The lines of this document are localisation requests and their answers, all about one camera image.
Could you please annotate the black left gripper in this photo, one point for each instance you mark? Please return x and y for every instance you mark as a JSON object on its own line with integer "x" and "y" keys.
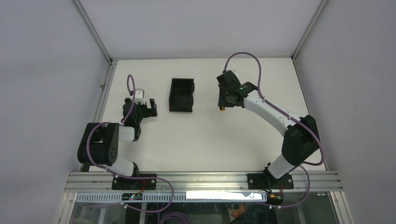
{"x": 146, "y": 110}

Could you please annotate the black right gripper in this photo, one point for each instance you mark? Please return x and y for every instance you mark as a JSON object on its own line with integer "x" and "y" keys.
{"x": 222, "y": 103}

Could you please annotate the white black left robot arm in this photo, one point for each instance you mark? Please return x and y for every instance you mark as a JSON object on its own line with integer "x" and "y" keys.
{"x": 99, "y": 144}

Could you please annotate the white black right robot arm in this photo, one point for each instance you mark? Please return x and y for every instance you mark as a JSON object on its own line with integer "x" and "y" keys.
{"x": 300, "y": 136}

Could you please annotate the black plastic bin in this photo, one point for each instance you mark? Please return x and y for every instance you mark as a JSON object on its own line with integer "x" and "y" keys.
{"x": 181, "y": 95}

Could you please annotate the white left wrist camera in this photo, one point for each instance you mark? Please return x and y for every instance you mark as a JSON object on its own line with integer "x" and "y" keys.
{"x": 138, "y": 97}

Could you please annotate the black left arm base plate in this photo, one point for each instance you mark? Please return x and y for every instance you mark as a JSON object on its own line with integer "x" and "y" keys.
{"x": 148, "y": 183}

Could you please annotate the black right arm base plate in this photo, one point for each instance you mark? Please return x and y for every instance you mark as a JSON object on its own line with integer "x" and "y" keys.
{"x": 267, "y": 181}

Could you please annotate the white slotted cable duct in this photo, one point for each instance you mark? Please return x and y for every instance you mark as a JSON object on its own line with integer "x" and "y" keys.
{"x": 177, "y": 197}

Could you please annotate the aluminium front rail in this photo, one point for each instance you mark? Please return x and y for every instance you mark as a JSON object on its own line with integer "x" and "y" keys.
{"x": 317, "y": 181}

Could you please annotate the aluminium left frame post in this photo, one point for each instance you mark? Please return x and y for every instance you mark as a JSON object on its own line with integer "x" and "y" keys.
{"x": 91, "y": 29}

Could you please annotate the aluminium frame post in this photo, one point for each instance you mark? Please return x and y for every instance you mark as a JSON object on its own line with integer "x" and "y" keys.
{"x": 309, "y": 28}
{"x": 91, "y": 29}

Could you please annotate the aluminium right frame post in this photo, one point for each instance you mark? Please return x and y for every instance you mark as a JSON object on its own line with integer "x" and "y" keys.
{"x": 309, "y": 28}

